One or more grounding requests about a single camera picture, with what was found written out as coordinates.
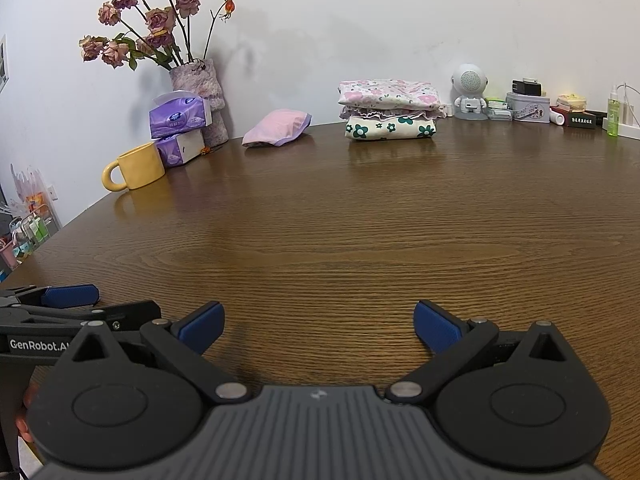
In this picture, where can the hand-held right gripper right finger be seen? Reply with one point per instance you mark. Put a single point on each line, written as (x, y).
(436, 327)

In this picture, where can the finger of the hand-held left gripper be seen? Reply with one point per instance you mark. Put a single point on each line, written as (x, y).
(70, 296)
(125, 316)

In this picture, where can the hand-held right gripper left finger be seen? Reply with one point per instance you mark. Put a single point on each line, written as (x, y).
(202, 327)

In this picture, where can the plain pink cloth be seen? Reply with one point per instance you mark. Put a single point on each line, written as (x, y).
(277, 127)

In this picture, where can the pink floral dress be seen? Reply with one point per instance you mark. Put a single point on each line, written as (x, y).
(390, 92)

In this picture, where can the person's left hand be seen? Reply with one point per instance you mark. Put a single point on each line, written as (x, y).
(22, 425)

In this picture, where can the yellow mug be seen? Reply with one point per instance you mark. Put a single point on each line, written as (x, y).
(142, 165)

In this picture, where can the purple white tissue pack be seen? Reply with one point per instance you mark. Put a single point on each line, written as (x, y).
(170, 152)

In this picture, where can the cream green-flowered folded cloth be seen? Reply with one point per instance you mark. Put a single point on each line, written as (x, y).
(390, 130)

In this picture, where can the purple soft tissue pack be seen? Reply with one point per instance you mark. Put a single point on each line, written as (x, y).
(177, 117)

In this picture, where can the clear small box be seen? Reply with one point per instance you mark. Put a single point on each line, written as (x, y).
(499, 114)

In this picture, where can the green white small box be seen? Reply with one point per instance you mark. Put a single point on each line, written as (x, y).
(495, 103)

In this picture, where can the grey printed tin box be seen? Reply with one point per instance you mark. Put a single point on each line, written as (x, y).
(527, 109)

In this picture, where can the white tube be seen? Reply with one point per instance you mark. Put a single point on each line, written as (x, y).
(557, 118)

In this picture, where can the fuzzy purple vase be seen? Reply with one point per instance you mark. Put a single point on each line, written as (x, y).
(197, 80)

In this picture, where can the white robot speaker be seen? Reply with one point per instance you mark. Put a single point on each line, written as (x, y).
(470, 80)

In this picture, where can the dark red box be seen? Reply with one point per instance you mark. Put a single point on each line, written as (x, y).
(580, 121)

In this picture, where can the black charger block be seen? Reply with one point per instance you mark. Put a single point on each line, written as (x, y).
(526, 87)

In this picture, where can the yellow note stack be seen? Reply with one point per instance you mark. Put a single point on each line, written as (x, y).
(572, 101)

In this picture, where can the black slim object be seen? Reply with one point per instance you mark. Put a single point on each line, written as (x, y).
(596, 113)

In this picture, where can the green spray bottle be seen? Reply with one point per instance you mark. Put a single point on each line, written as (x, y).
(613, 117)

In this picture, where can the white power strip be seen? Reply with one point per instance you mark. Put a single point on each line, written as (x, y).
(629, 131)

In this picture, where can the dried rose bouquet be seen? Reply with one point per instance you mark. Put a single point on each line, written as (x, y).
(160, 20)

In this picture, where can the white charger adapter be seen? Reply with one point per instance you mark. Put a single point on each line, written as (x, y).
(626, 107)

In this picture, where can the white wall socket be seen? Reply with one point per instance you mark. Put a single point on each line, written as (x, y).
(52, 192)

